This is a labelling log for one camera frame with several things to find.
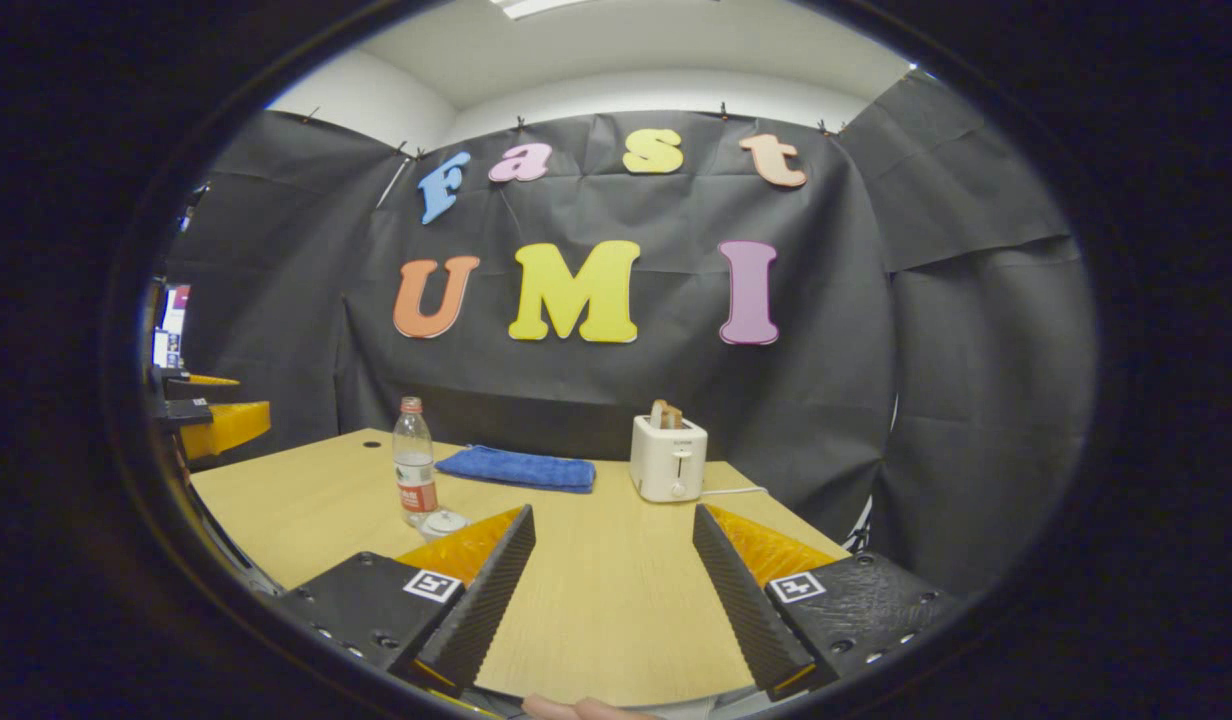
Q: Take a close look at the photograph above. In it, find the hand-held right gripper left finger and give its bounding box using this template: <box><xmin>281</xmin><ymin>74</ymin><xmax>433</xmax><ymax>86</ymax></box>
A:
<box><xmin>274</xmin><ymin>503</ymin><xmax>537</xmax><ymax>698</ymax></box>

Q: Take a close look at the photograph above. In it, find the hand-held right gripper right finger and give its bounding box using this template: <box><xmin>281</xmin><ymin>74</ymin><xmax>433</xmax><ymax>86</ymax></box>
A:
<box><xmin>692</xmin><ymin>503</ymin><xmax>962</xmax><ymax>701</ymax></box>

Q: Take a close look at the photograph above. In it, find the clear water bottle red label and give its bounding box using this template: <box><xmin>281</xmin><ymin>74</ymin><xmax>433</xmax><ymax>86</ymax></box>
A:
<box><xmin>392</xmin><ymin>396</ymin><xmax>439</xmax><ymax>528</ymax></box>

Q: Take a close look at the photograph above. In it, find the computer monitor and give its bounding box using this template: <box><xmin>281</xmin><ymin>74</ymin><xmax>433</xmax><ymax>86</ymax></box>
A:
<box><xmin>152</xmin><ymin>283</ymin><xmax>192</xmax><ymax>369</ymax></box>

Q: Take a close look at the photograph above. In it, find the blue folded towel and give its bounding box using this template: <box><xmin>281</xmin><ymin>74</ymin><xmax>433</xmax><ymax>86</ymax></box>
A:
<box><xmin>435</xmin><ymin>445</ymin><xmax>597</xmax><ymax>494</ymax></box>

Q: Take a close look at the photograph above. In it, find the white toaster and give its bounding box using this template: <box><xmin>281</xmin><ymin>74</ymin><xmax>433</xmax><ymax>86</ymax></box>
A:
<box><xmin>630</xmin><ymin>414</ymin><xmax>709</xmax><ymax>503</ymax></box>

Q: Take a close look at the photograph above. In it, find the black backdrop cloth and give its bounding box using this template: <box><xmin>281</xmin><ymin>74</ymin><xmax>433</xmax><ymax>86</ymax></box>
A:
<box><xmin>161</xmin><ymin>70</ymin><xmax>1097</xmax><ymax>601</ymax></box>

